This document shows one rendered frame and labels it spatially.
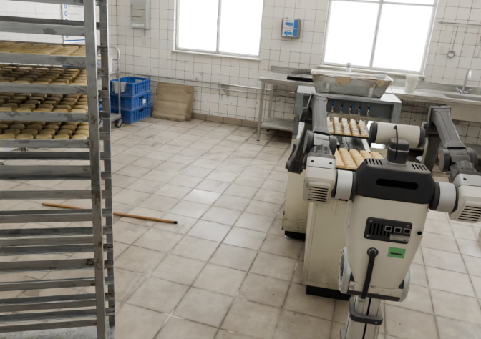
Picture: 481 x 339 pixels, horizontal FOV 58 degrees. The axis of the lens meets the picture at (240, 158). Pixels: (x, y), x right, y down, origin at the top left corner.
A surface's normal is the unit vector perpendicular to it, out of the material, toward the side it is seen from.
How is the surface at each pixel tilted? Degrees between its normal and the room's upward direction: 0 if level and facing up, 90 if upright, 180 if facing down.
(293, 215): 90
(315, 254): 90
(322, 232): 90
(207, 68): 90
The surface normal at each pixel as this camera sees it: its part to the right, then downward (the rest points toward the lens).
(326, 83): -0.18, 0.67
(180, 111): -0.22, -0.11
